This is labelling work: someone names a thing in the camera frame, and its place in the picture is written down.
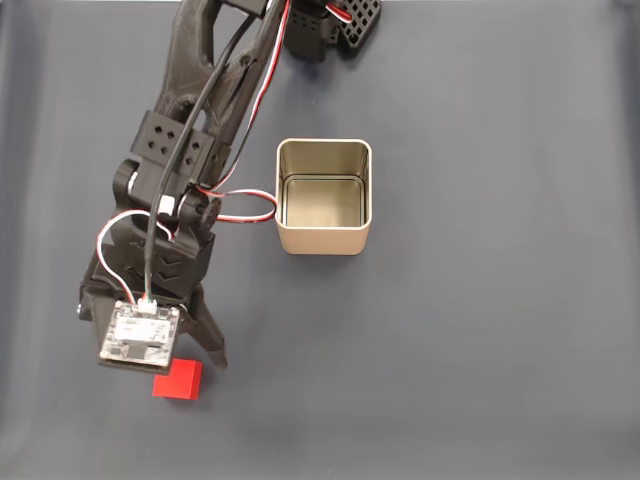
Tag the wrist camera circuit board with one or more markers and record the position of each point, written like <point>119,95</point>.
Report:
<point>137,335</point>

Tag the square beige metal tin container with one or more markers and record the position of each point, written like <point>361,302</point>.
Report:
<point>325,200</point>

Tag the red cube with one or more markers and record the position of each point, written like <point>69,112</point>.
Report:
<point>180,382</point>

